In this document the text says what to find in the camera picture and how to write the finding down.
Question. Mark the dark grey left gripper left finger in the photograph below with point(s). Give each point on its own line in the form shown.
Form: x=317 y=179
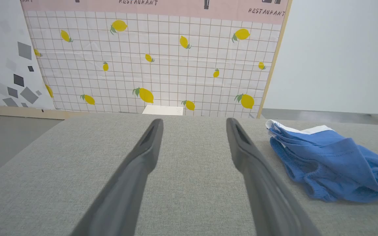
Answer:
x=126 y=190

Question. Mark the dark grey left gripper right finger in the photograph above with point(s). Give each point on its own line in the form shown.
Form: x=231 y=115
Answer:
x=264 y=190

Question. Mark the blue basketball jersey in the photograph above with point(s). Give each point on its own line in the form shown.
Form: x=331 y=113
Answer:
x=333 y=164

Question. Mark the lemon print tile partition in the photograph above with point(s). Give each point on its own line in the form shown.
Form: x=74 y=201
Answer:
x=162 y=49

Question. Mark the grey confetti print partition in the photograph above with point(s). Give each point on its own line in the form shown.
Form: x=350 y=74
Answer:
x=5 y=55

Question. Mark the white box pedestal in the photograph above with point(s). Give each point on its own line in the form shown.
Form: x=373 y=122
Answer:
x=162 y=110

